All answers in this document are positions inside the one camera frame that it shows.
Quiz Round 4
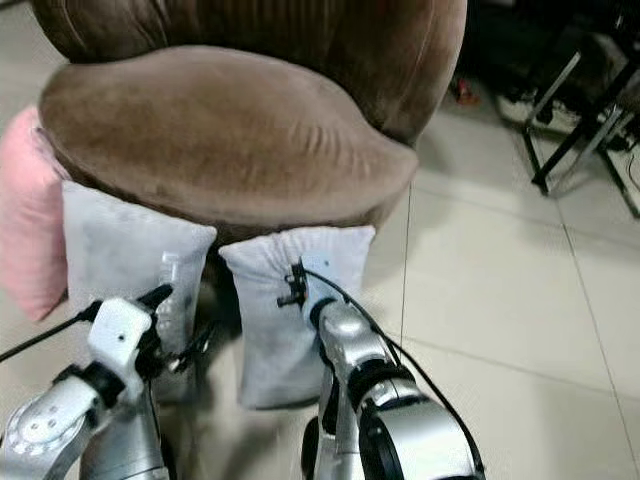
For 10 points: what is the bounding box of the small grey pillow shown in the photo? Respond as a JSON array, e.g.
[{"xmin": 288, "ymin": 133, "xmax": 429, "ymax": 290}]
[{"xmin": 219, "ymin": 225, "xmax": 377, "ymax": 411}]

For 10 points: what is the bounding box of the large grey pillow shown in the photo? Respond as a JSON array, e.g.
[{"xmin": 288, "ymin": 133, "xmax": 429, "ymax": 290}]
[{"xmin": 60, "ymin": 180, "xmax": 219, "ymax": 403}]

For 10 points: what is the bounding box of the brown velvet sofa chair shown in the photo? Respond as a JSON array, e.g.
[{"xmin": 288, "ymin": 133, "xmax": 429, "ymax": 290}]
[{"xmin": 28, "ymin": 0, "xmax": 468, "ymax": 247}]

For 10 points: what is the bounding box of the pink pillow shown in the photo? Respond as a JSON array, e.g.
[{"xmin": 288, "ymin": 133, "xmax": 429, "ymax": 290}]
[{"xmin": 0, "ymin": 105, "xmax": 70, "ymax": 322}]

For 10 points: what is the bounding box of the small red object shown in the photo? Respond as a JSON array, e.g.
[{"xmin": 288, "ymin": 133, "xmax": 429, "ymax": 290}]
[{"xmin": 454, "ymin": 80, "xmax": 479, "ymax": 109}]

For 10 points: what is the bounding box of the white power strip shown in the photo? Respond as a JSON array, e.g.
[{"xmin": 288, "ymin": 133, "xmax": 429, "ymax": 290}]
[{"xmin": 520, "ymin": 92, "xmax": 595, "ymax": 131}]

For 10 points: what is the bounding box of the black metal folding stand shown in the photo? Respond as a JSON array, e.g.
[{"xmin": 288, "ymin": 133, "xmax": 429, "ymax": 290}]
[{"xmin": 520, "ymin": 38, "xmax": 640, "ymax": 219}]

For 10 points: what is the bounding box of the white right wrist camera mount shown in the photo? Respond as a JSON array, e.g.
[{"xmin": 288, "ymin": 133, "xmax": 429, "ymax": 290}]
[{"xmin": 302, "ymin": 266, "xmax": 349, "ymax": 323}]

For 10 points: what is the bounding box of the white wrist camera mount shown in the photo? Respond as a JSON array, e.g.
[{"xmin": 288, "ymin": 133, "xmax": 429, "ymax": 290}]
[
  {"xmin": 87, "ymin": 297, "xmax": 157, "ymax": 377},
  {"xmin": 302, "ymin": 266, "xmax": 349, "ymax": 323}
]

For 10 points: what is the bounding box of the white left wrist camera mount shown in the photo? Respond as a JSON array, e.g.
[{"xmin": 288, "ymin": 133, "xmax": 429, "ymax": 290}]
[{"xmin": 87, "ymin": 297, "xmax": 157, "ymax": 377}]

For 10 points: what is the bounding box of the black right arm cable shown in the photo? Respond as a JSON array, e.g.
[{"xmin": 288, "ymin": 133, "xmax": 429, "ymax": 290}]
[{"xmin": 302, "ymin": 266, "xmax": 483, "ymax": 471}]

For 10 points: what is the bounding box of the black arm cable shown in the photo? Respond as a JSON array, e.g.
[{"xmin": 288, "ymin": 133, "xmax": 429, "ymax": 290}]
[
  {"xmin": 0, "ymin": 303, "xmax": 103, "ymax": 363},
  {"xmin": 302, "ymin": 266, "xmax": 483, "ymax": 471}
]

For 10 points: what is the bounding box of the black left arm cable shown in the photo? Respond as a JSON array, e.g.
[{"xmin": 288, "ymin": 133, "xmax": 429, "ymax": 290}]
[{"xmin": 0, "ymin": 303, "xmax": 103, "ymax": 363}]

